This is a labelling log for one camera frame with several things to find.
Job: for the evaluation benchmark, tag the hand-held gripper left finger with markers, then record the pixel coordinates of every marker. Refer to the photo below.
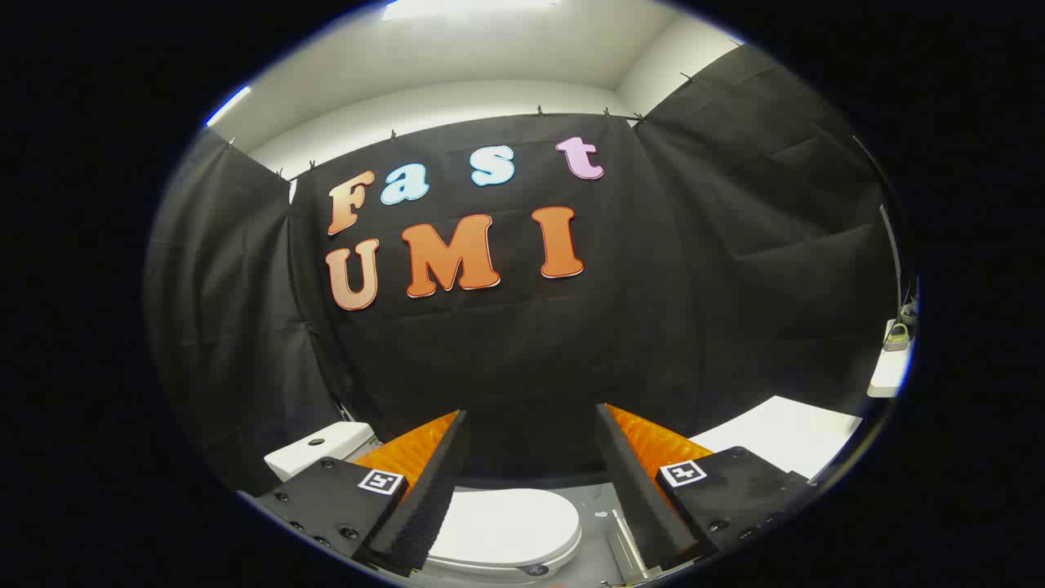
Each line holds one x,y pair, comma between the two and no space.
429,498

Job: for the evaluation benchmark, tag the black backdrop cloth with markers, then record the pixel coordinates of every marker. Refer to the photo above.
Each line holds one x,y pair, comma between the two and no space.
531,343

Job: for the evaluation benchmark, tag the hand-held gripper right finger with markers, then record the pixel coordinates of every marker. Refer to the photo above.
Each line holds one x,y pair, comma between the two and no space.
633,490

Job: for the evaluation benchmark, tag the white ceramic toilet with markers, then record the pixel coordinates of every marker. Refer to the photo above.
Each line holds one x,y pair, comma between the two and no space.
318,453

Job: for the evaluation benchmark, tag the grey green small device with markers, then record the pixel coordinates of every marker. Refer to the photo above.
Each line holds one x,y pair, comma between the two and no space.
897,336

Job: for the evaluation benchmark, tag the white toilet lid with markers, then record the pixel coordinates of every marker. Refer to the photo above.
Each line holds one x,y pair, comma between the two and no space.
506,527

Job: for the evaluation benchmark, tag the ceiling light panel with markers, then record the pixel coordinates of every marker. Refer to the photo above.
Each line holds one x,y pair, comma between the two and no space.
465,6
229,106

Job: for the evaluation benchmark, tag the white drawer cabinet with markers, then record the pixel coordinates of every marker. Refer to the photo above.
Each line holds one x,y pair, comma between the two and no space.
784,433

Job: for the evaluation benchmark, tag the white side shelf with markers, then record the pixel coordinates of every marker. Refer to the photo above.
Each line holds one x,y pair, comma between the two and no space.
888,371

